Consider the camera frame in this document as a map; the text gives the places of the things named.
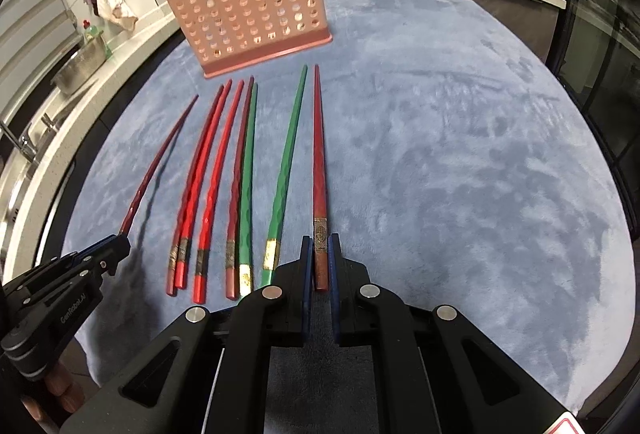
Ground bright red chopstick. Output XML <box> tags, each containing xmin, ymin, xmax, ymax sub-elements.
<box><xmin>192</xmin><ymin>80</ymin><xmax>245</xmax><ymax>304</ymax></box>
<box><xmin>172</xmin><ymin>80</ymin><xmax>232</xmax><ymax>289</ymax></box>

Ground person's left hand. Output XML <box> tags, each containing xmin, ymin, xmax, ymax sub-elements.
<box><xmin>22</xmin><ymin>362</ymin><xmax>85</xmax><ymax>428</ymax></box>

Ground green dish soap bottle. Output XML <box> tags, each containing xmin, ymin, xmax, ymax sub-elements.
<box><xmin>82</xmin><ymin>20</ymin><xmax>112</xmax><ymax>58</ymax></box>

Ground chrome sink faucet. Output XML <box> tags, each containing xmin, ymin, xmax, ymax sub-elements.
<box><xmin>1</xmin><ymin>113</ymin><xmax>58</xmax><ymax>165</ymax></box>

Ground green chopstick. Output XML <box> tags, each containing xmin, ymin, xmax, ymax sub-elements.
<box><xmin>239</xmin><ymin>83</ymin><xmax>258</xmax><ymax>298</ymax></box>
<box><xmin>262</xmin><ymin>66</ymin><xmax>308</xmax><ymax>287</ymax></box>

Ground stainless steel bowl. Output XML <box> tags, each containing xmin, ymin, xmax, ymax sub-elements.
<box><xmin>51</xmin><ymin>35</ymin><xmax>107</xmax><ymax>95</ymax></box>

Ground blue-grey plush table mat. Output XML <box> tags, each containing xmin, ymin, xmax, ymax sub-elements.
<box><xmin>65</xmin><ymin>0</ymin><xmax>636</xmax><ymax>411</ymax></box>

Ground pink perforated utensil holder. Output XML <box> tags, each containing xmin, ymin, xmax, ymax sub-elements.
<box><xmin>166</xmin><ymin>0</ymin><xmax>332</xmax><ymax>79</ymax></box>

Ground dark red chopstick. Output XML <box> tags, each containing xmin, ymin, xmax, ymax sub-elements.
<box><xmin>224</xmin><ymin>76</ymin><xmax>254</xmax><ymax>301</ymax></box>
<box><xmin>312</xmin><ymin>64</ymin><xmax>329</xmax><ymax>292</ymax></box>
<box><xmin>118</xmin><ymin>95</ymin><xmax>198</xmax><ymax>236</ymax></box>
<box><xmin>165</xmin><ymin>84</ymin><xmax>225</xmax><ymax>298</ymax></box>

